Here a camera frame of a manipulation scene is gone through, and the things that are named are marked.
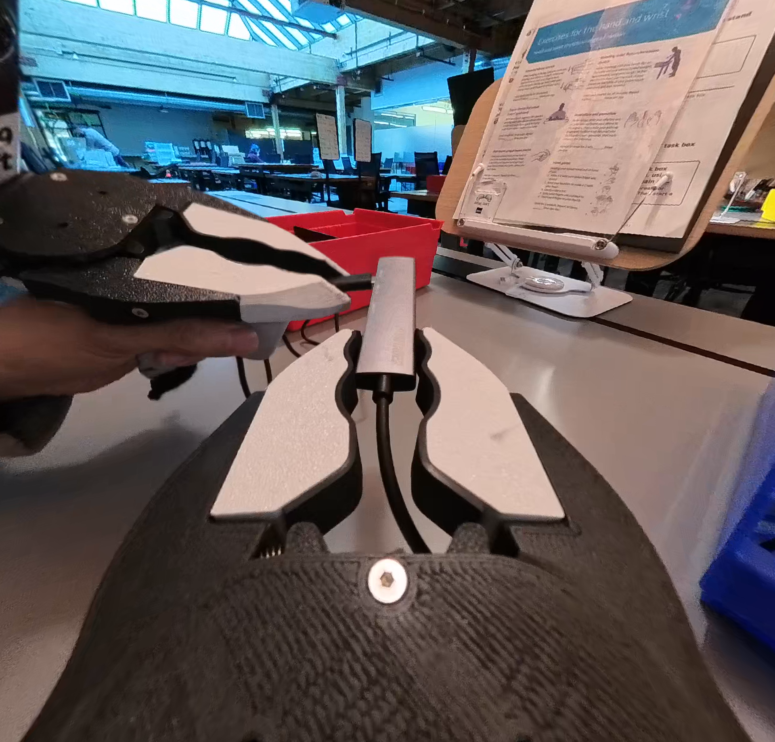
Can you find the wooden table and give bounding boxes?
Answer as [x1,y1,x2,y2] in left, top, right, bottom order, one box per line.
[705,218,775,241]

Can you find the red plastic bin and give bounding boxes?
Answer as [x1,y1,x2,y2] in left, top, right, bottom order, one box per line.
[266,208,444,332]

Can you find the grey hub with black cable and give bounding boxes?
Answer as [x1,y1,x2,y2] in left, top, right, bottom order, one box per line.
[354,256,434,555]

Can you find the white instruction sheet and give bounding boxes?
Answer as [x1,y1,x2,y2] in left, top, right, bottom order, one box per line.
[542,0,775,239]

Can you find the smooth black cable grey plugs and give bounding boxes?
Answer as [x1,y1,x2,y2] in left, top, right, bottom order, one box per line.
[235,272,374,399]

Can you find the lens wipe packet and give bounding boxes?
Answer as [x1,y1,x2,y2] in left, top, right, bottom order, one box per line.
[458,179,507,226]

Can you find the blue plastic bin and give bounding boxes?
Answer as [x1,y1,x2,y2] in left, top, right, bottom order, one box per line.
[699,379,775,652]

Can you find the person's left hand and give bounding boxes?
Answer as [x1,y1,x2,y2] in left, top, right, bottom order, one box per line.
[0,297,260,399]

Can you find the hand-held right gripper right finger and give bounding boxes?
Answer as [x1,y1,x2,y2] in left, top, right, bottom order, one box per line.
[411,327,566,541]

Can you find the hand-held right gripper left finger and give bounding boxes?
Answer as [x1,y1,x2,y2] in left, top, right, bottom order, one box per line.
[210,328,364,535]

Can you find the laminated exercise sheet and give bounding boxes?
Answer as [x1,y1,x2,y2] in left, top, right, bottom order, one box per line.
[466,0,744,234]

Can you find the black monitor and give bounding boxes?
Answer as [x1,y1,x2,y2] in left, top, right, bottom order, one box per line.
[447,67,495,126]

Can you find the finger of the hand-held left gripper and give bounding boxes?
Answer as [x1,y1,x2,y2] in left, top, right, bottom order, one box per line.
[133,245,352,361]
[180,202,349,281]

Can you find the instruction sheet on stand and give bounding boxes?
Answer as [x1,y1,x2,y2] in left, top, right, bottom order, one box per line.
[435,0,775,319]

